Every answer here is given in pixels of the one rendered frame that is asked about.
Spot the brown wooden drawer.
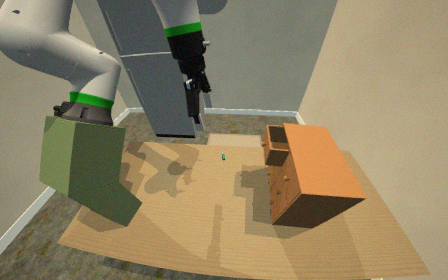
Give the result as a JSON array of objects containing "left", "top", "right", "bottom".
[
  {"left": 267, "top": 166, "right": 275, "bottom": 190},
  {"left": 282, "top": 154, "right": 300, "bottom": 205},
  {"left": 261, "top": 125, "right": 290, "bottom": 167},
  {"left": 275, "top": 171, "right": 288, "bottom": 215},
  {"left": 274, "top": 166, "right": 282, "bottom": 180},
  {"left": 269, "top": 184, "right": 279, "bottom": 222}
]

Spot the orange chest of drawers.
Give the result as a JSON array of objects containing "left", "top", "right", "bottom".
[{"left": 272, "top": 123, "right": 367, "bottom": 228}]

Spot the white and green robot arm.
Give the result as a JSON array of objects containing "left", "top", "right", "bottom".
[{"left": 0, "top": 0, "right": 228, "bottom": 126}]

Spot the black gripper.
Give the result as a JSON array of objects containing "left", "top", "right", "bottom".
[{"left": 178, "top": 55, "right": 213, "bottom": 131}]

